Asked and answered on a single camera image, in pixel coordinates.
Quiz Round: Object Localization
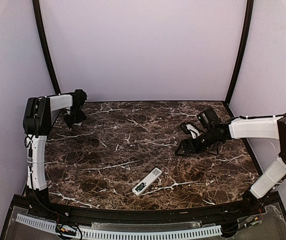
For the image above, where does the white remote control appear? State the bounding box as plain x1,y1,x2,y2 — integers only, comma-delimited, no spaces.
132,167,163,196

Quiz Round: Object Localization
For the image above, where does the green AAA battery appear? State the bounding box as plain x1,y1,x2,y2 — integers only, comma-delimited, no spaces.
135,182,146,193

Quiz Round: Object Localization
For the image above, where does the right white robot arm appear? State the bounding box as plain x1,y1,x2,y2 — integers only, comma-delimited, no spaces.
175,108,286,200

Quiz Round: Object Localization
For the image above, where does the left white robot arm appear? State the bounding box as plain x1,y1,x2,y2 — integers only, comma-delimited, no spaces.
23,89,87,192

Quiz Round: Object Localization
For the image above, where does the right black camera cable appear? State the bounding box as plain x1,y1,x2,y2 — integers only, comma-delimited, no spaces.
206,144,222,156

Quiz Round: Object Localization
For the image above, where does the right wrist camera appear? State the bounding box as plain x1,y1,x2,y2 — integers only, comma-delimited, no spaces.
180,108,220,138

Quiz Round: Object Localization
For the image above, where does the black front rail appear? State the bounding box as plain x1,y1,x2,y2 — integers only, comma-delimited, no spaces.
27,201,246,226

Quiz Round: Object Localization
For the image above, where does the white slotted cable duct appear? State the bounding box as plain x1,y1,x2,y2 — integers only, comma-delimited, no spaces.
15,213,222,240

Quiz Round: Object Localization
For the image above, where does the left black frame post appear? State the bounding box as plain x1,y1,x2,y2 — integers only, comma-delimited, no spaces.
32,0,61,95

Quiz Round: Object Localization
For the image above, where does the black frame post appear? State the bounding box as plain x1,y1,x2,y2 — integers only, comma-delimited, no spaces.
225,0,254,106
32,0,61,95

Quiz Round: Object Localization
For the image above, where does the right black frame post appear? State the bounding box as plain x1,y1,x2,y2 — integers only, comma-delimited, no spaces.
225,0,254,106

